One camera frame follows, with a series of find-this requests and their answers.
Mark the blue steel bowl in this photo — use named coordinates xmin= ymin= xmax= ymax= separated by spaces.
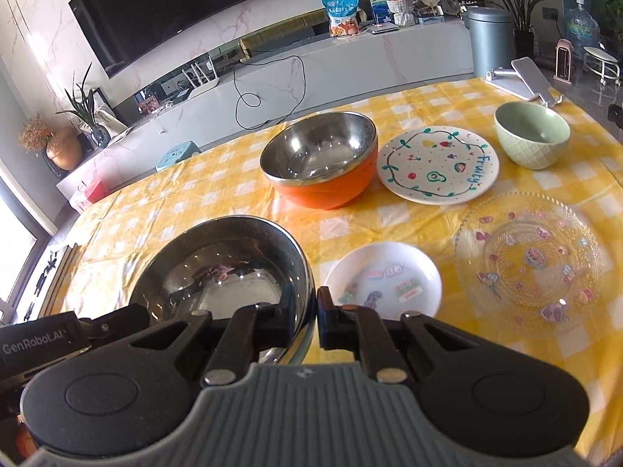
xmin=130 ymin=215 xmax=316 ymax=364

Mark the orange steel bowl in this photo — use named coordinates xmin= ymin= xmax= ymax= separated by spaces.
xmin=260 ymin=112 xmax=378 ymax=210

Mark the small white sticker plate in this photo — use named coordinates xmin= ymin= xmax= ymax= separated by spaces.
xmin=324 ymin=241 xmax=442 ymax=321

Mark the red box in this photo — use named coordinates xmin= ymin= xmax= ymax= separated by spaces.
xmin=83 ymin=179 xmax=110 ymax=205

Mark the white fruity painted plate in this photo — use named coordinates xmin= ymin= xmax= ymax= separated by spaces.
xmin=377 ymin=125 xmax=500 ymax=205

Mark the light blue plastic stool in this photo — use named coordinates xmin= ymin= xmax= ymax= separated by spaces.
xmin=155 ymin=140 xmax=201 ymax=172

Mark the yellow checkered tablecloth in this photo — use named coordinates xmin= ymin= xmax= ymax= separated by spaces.
xmin=54 ymin=101 xmax=622 ymax=464

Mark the clear glass sticker plate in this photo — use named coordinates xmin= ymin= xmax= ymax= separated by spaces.
xmin=454 ymin=192 xmax=604 ymax=336

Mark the brown round vase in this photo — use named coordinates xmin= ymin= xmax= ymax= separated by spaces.
xmin=46 ymin=128 xmax=83 ymax=171

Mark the green plant in glass vase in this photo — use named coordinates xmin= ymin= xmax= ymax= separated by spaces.
xmin=59 ymin=64 xmax=111 ymax=149

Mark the white wifi router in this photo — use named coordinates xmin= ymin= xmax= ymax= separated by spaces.
xmin=181 ymin=55 xmax=220 ymax=99

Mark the green ceramic bowl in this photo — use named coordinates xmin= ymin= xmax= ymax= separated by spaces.
xmin=494 ymin=101 xmax=571 ymax=171

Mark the white phone stand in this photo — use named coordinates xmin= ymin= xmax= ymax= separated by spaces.
xmin=484 ymin=57 xmax=564 ymax=107

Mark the blue snack bag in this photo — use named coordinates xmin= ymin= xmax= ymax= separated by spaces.
xmin=321 ymin=0 xmax=359 ymax=38

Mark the grey metal trash can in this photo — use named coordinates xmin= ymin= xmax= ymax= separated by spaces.
xmin=464 ymin=6 xmax=515 ymax=77

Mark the pink small heater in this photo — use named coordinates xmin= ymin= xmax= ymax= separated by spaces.
xmin=554 ymin=38 xmax=572 ymax=84

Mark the tall potted plant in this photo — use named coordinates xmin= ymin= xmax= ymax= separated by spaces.
xmin=463 ymin=0 xmax=559 ymax=59

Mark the white round side stand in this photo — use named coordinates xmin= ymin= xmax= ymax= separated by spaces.
xmin=582 ymin=46 xmax=621 ymax=86

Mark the blue water bottle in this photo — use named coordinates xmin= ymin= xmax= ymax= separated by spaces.
xmin=565 ymin=0 xmax=600 ymax=61

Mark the black power cable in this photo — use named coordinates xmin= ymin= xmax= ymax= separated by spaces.
xmin=232 ymin=54 xmax=308 ymax=132

